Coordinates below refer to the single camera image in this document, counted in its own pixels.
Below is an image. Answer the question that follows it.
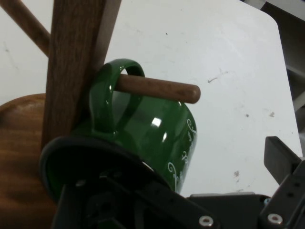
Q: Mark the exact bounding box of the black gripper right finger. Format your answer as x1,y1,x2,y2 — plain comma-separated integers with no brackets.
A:
258,135,305,229

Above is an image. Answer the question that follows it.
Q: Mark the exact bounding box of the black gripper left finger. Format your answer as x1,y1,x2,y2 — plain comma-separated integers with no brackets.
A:
51,173,221,229

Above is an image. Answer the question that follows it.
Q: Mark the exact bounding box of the green enamel mug white print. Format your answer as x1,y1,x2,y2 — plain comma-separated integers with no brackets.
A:
39,58,199,229

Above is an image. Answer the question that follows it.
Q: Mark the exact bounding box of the brown wooden mug tree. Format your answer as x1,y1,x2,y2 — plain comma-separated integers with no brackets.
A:
0,0,201,229

